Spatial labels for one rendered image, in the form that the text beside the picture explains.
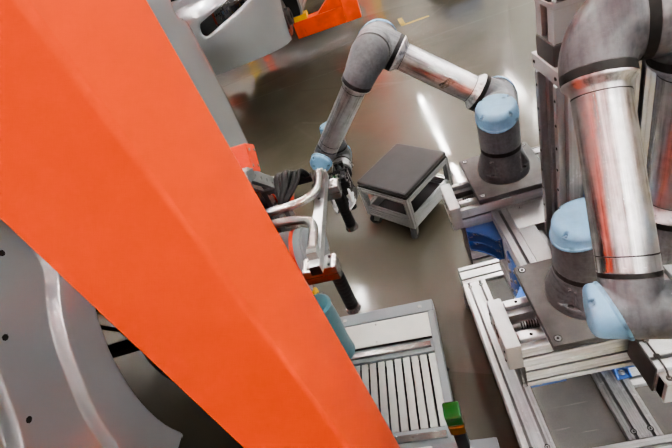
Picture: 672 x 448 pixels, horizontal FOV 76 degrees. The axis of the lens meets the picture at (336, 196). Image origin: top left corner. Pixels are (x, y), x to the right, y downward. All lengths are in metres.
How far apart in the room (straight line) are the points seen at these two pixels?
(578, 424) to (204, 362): 1.26
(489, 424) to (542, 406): 0.28
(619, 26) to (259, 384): 0.65
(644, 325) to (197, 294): 0.54
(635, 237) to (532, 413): 1.04
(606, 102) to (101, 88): 0.58
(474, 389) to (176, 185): 1.63
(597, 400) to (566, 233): 0.84
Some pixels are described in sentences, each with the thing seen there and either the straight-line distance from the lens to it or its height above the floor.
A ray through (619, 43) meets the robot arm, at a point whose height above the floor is 1.40.
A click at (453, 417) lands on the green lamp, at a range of 1.14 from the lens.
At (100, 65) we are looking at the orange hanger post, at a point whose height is 1.63.
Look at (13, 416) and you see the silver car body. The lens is 0.98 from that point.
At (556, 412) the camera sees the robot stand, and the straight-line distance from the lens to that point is 1.63.
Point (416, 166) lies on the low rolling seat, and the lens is 2.38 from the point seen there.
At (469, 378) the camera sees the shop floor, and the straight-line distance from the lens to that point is 1.92.
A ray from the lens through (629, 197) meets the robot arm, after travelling 0.66.
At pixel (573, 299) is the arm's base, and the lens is 1.04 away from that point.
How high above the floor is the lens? 1.69
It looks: 35 degrees down
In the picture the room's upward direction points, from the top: 23 degrees counter-clockwise
